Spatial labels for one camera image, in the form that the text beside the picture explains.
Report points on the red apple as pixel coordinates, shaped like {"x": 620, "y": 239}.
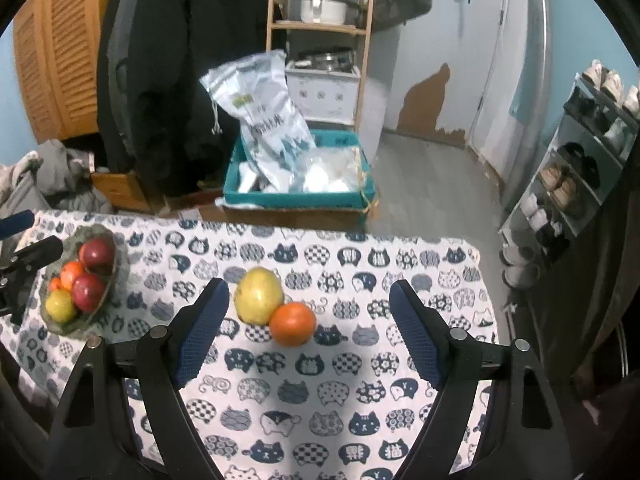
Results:
{"x": 97, "y": 254}
{"x": 89, "y": 291}

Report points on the orange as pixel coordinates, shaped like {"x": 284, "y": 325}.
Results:
{"x": 292, "y": 324}
{"x": 70, "y": 272}

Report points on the grey jacket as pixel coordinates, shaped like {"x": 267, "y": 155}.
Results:
{"x": 55, "y": 165}

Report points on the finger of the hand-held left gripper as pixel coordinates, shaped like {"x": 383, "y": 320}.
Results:
{"x": 40, "y": 252}
{"x": 15, "y": 225}

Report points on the white door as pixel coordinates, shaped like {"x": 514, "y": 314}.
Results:
{"x": 515, "y": 60}

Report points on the clear plastic bag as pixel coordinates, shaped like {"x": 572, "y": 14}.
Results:
{"x": 330, "y": 170}

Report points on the white printed rice bag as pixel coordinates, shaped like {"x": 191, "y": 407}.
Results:
{"x": 260, "y": 110}

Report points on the grey shoe rack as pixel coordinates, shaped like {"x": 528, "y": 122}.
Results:
{"x": 590, "y": 140}

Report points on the white patterned box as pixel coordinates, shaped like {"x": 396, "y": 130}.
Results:
{"x": 322, "y": 92}

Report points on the shoe rack with shoes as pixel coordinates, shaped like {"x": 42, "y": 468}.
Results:
{"x": 560, "y": 182}

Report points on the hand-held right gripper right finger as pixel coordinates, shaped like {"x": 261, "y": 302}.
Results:
{"x": 417, "y": 335}

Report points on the cat print tablecloth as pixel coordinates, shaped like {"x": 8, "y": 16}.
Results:
{"x": 320, "y": 385}

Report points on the metal pot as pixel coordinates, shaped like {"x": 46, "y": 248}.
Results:
{"x": 325, "y": 60}

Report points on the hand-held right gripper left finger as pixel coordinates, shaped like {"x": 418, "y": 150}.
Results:
{"x": 200, "y": 335}

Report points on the white cooking pot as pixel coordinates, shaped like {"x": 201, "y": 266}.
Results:
{"x": 325, "y": 10}

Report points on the small yellow pear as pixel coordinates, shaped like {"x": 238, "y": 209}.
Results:
{"x": 60, "y": 306}

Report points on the scalloped glass plate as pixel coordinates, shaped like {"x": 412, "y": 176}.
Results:
{"x": 92, "y": 236}

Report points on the large yellow-green pear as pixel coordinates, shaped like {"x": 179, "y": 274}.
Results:
{"x": 257, "y": 292}

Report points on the black coat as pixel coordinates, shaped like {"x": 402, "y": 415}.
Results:
{"x": 165, "y": 60}

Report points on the wooden shelf rack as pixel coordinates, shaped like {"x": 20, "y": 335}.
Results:
{"x": 320, "y": 26}

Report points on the teal storage box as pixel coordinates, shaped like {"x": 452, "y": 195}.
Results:
{"x": 300, "y": 199}

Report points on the wooden louvre wardrobe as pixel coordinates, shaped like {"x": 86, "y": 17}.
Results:
{"x": 60, "y": 50}

